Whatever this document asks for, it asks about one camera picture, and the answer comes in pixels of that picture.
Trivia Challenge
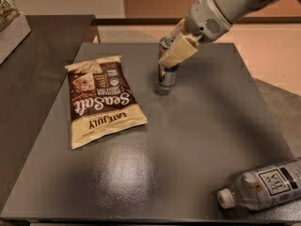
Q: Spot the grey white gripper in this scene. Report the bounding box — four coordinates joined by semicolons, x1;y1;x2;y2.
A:
158;0;259;68

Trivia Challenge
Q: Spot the brown sea salt chip bag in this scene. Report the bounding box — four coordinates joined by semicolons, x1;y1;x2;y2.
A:
65;56;147;149

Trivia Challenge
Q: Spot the clear plastic water bottle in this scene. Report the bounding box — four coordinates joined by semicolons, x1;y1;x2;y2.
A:
217;157;301;211

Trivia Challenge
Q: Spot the silver blue redbull can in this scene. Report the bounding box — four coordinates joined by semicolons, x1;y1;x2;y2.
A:
158;37;179;93

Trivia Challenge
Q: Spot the grey snack tray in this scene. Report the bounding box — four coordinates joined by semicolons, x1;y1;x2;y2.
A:
0;0;31;64

